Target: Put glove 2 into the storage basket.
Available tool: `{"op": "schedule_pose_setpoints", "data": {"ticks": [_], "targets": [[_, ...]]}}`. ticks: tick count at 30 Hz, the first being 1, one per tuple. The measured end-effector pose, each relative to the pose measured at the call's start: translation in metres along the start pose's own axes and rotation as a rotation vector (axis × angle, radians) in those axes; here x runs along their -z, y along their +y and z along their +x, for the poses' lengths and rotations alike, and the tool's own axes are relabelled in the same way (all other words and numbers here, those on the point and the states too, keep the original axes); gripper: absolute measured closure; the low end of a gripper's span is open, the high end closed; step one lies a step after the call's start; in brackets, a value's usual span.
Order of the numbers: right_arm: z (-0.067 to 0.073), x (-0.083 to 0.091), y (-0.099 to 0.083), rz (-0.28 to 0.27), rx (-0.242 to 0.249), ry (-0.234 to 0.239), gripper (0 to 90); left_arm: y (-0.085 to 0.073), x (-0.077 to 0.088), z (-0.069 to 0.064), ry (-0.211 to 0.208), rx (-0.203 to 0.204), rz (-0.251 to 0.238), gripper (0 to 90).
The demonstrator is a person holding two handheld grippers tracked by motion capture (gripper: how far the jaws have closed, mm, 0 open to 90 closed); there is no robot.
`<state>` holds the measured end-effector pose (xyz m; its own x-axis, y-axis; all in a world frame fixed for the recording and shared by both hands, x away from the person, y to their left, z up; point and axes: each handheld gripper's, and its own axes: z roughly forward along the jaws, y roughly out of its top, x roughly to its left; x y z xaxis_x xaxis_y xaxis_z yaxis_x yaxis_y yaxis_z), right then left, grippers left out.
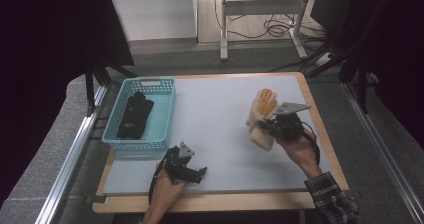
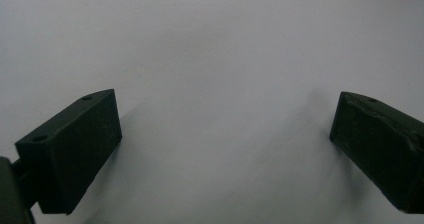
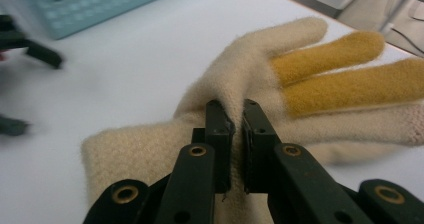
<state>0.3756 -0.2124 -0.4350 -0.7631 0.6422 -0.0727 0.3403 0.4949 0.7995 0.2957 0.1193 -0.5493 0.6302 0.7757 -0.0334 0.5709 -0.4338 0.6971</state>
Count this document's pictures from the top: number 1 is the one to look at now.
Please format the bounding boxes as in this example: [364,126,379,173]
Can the beige glove with orange fingers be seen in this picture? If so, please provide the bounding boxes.
[253,88,279,142]
[245,97,276,152]

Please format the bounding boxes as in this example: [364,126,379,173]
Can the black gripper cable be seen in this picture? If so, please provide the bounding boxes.
[299,120,322,167]
[148,157,168,206]

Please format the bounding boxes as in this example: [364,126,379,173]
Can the person's right hand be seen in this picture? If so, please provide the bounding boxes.
[276,133,323,179]

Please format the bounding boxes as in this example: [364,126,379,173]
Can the black curtain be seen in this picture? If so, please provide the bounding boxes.
[309,0,424,149]
[0,0,135,209]

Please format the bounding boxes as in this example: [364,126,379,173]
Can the aluminium rail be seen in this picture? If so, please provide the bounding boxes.
[342,82,424,219]
[34,85,108,224]

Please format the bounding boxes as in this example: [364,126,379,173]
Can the white panel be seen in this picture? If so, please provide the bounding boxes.
[109,0,198,42]

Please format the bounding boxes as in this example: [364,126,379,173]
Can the grey tape piece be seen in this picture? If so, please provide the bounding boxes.
[84,194,110,205]

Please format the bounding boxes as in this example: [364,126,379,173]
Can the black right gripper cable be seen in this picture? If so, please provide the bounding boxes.
[299,120,322,167]

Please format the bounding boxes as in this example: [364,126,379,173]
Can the white power strip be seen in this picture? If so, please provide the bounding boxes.
[314,51,333,67]

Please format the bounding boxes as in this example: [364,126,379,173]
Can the white metal desk frame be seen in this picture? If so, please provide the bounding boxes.
[219,0,309,62]

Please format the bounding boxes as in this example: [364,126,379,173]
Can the black tripod stand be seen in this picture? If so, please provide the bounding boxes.
[84,57,138,116]
[305,33,372,115]

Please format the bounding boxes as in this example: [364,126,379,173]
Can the turquoise plastic basket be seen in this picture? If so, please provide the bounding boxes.
[101,77,177,152]

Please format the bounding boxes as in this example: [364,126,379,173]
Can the black floor cables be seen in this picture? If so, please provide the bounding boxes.
[213,0,329,41]

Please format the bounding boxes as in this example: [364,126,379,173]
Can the grey foam mat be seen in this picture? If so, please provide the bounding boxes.
[102,74,337,197]

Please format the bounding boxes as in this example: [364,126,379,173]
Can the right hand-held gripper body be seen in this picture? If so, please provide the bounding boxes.
[273,102,311,142]

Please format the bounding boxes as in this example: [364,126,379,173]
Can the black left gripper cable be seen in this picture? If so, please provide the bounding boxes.
[148,157,168,206]

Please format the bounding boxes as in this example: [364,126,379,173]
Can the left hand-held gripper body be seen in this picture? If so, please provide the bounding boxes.
[165,141,196,182]

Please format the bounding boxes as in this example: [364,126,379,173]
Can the person's left hand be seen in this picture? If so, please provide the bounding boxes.
[148,168,188,217]

